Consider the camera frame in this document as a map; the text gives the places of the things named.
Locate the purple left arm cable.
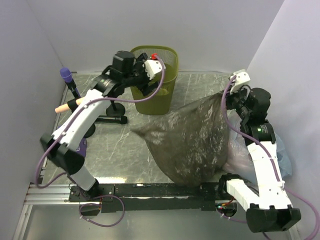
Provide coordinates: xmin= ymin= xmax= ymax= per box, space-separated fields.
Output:
xmin=34 ymin=56 xmax=166 ymax=189

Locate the purple microphone on stand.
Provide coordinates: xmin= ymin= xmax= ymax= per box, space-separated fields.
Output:
xmin=59 ymin=67 xmax=81 ymax=99

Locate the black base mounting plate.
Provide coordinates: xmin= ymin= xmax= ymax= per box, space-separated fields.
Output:
xmin=68 ymin=182 xmax=232 ymax=213

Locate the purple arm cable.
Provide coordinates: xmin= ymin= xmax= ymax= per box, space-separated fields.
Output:
xmin=34 ymin=56 xmax=166 ymax=189
xmin=221 ymin=76 xmax=320 ymax=240

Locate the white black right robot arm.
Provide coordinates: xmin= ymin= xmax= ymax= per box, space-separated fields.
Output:
xmin=218 ymin=86 xmax=301 ymax=233

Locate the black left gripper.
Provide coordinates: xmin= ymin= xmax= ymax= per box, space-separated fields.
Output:
xmin=123 ymin=53 xmax=161 ymax=96

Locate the olive green mesh trash bin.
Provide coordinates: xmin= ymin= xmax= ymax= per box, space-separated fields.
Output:
xmin=131 ymin=45 xmax=179 ymax=115

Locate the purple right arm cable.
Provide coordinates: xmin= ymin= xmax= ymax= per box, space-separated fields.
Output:
xmin=221 ymin=76 xmax=320 ymax=240

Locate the aluminium rail frame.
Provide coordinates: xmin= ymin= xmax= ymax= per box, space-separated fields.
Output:
xmin=12 ymin=182 xmax=301 ymax=240

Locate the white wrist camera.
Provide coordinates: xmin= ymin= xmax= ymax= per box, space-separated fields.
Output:
xmin=144 ymin=53 xmax=166 ymax=80
xmin=229 ymin=69 xmax=251 ymax=94

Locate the grey translucent trash bag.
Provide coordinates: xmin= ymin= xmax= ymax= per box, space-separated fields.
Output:
xmin=132 ymin=92 xmax=229 ymax=187

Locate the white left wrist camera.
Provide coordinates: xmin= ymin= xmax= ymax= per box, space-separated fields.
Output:
xmin=144 ymin=53 xmax=166 ymax=80

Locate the translucent bag with clothes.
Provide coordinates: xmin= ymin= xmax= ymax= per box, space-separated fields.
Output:
xmin=222 ymin=114 xmax=293 ymax=186

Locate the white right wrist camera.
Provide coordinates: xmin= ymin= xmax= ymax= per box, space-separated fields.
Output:
xmin=229 ymin=69 xmax=251 ymax=94

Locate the purple box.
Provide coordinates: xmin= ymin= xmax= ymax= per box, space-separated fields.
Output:
xmin=56 ymin=126 xmax=88 ymax=160

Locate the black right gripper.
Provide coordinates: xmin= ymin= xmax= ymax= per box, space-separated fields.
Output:
xmin=225 ymin=83 xmax=252 ymax=121

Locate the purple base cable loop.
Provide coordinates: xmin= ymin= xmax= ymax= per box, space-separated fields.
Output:
xmin=78 ymin=194 xmax=126 ymax=228

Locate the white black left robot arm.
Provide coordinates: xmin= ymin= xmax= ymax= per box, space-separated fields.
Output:
xmin=40 ymin=51 xmax=165 ymax=201

